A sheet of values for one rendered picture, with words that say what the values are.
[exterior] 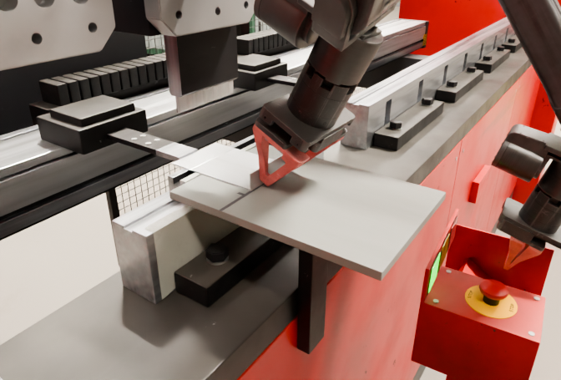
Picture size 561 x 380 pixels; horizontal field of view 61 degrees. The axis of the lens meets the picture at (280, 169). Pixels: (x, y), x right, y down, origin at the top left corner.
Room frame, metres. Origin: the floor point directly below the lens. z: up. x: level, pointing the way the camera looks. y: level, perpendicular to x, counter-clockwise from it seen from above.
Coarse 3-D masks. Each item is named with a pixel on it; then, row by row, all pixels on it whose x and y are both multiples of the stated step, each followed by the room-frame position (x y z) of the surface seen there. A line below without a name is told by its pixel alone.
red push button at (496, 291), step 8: (488, 280) 0.56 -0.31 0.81; (480, 288) 0.55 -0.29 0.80; (488, 288) 0.54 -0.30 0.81; (496, 288) 0.54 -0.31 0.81; (504, 288) 0.54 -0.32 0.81; (488, 296) 0.53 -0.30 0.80; (496, 296) 0.53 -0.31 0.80; (504, 296) 0.53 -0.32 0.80; (488, 304) 0.54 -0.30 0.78; (496, 304) 0.54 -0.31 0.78
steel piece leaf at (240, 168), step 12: (228, 156) 0.57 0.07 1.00; (240, 156) 0.57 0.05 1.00; (252, 156) 0.57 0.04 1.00; (204, 168) 0.54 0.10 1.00; (216, 168) 0.54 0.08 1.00; (228, 168) 0.54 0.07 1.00; (240, 168) 0.54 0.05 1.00; (252, 168) 0.54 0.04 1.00; (276, 168) 0.52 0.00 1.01; (228, 180) 0.50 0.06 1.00; (240, 180) 0.50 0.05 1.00; (252, 180) 0.48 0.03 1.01
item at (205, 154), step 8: (216, 144) 0.62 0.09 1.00; (200, 152) 0.59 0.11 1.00; (208, 152) 0.59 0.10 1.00; (216, 152) 0.59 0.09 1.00; (224, 152) 0.59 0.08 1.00; (184, 160) 0.56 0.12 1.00; (192, 160) 0.56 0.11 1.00; (200, 160) 0.56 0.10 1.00; (208, 160) 0.56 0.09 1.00; (184, 168) 0.54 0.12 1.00; (192, 168) 0.54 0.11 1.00
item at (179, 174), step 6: (246, 138) 0.65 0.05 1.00; (252, 138) 0.65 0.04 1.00; (234, 144) 0.62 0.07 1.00; (240, 144) 0.62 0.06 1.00; (246, 144) 0.63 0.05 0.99; (270, 144) 0.65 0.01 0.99; (174, 174) 0.53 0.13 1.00; (180, 174) 0.53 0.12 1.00; (186, 174) 0.53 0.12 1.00; (168, 180) 0.52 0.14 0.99; (174, 180) 0.52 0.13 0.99; (180, 180) 0.51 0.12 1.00; (174, 186) 0.51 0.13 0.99
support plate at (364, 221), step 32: (320, 160) 0.57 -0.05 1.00; (192, 192) 0.48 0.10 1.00; (224, 192) 0.48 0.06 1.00; (256, 192) 0.48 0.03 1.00; (288, 192) 0.48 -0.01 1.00; (320, 192) 0.48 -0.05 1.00; (352, 192) 0.48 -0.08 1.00; (384, 192) 0.48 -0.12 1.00; (416, 192) 0.48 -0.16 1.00; (256, 224) 0.41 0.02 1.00; (288, 224) 0.41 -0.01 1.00; (320, 224) 0.41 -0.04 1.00; (352, 224) 0.41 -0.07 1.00; (384, 224) 0.41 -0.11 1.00; (416, 224) 0.41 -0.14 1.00; (320, 256) 0.37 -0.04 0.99; (352, 256) 0.35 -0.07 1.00; (384, 256) 0.35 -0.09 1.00
